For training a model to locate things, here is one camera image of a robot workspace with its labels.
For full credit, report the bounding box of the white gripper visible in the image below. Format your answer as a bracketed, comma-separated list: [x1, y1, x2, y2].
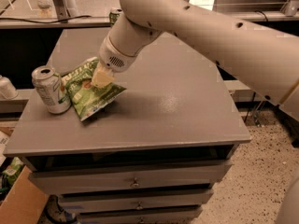
[91, 35, 137, 89]

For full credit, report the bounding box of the green jalapeno chip bag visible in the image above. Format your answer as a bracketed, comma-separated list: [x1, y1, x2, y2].
[62, 57, 125, 121]

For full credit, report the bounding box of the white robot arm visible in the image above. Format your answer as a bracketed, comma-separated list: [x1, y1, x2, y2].
[92, 0, 299, 119]

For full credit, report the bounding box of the white 7up can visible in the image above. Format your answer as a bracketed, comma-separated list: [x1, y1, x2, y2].
[32, 65, 71, 114]

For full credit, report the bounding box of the green soda can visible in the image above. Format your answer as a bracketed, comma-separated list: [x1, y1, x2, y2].
[109, 7, 122, 26]

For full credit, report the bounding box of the grey drawer cabinet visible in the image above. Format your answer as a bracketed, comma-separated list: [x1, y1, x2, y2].
[3, 26, 252, 224]

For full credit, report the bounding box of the white bottle at left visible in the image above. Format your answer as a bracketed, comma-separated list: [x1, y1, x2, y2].
[0, 76, 18, 99]

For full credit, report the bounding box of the top grey drawer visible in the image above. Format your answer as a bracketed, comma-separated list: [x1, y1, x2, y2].
[29, 161, 232, 195]

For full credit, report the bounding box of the grey drawer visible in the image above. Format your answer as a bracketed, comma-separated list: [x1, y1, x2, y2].
[78, 205, 203, 224]
[29, 161, 232, 195]
[59, 189, 213, 213]

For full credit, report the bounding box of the middle grey drawer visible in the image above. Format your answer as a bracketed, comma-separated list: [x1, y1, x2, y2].
[59, 189, 213, 213]

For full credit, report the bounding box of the green package in box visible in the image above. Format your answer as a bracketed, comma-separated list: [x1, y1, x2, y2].
[2, 157, 24, 186]

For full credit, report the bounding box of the cardboard box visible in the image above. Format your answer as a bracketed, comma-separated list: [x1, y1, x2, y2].
[0, 167, 49, 224]

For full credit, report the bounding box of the bottom grey drawer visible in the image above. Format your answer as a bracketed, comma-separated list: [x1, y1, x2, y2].
[78, 205, 203, 224]

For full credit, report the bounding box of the black cable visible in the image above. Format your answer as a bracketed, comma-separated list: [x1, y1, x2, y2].
[0, 14, 92, 24]

